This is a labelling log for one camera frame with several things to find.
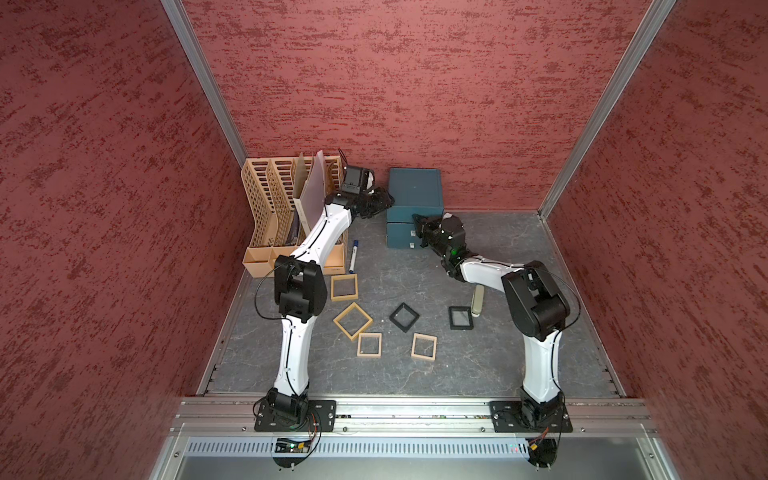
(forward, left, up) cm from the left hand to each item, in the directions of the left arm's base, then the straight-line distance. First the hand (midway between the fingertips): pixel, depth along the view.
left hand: (389, 205), depth 94 cm
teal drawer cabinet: (+13, -8, -5) cm, 16 cm away
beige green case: (-25, -28, -18) cm, 42 cm away
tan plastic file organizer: (+1, +40, -13) cm, 42 cm away
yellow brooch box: (-19, +15, -20) cm, 31 cm away
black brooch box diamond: (-32, -5, -21) cm, 39 cm away
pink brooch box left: (-38, +5, -21) cm, 43 cm away
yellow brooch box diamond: (-30, +11, -20) cm, 38 cm away
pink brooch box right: (-38, -11, -21) cm, 45 cm away
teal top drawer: (-1, -5, -3) cm, 6 cm away
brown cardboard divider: (+8, +29, +6) cm, 31 cm away
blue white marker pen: (-6, +13, -20) cm, 25 cm away
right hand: (-3, -7, -2) cm, 8 cm away
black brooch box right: (-29, -23, -22) cm, 43 cm away
